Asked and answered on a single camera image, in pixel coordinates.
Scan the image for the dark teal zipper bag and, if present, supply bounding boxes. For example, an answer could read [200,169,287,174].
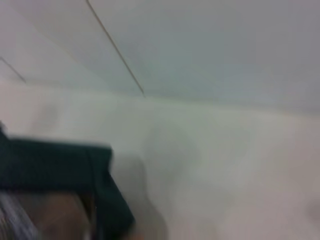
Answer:
[0,119,137,240]

